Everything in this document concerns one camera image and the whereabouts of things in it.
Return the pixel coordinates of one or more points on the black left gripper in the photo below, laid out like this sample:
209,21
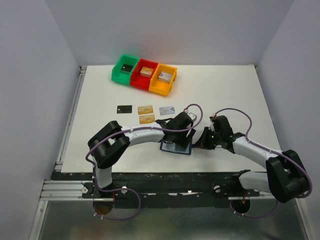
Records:
186,136

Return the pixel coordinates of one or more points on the yellow plastic bin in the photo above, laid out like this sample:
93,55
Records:
162,88

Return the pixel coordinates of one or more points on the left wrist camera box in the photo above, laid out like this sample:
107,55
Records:
191,115

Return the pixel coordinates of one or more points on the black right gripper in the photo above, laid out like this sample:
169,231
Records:
206,136

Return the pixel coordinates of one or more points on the light blue VIP card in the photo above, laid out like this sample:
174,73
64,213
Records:
166,110

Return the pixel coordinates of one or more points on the green plastic bin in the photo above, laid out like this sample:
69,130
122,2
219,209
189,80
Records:
117,76

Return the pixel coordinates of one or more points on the red plastic bin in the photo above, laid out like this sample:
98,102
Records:
142,82

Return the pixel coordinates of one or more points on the black credit card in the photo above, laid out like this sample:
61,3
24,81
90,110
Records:
124,109

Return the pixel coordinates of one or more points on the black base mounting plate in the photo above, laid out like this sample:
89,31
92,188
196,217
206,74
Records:
157,190

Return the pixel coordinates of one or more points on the metal block in green bin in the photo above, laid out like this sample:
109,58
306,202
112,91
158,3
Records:
126,68

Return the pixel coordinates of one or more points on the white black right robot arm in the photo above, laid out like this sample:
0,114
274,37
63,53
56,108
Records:
285,176

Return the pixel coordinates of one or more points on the navy blue card holder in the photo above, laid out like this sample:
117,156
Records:
176,149

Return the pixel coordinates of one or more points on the metal block in yellow bin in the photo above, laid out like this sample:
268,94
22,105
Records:
165,77

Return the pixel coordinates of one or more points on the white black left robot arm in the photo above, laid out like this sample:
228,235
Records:
108,145

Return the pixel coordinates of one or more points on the metal block in red bin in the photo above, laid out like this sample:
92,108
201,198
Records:
146,71

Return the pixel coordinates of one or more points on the gold credit card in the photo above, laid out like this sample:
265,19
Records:
144,110
146,119

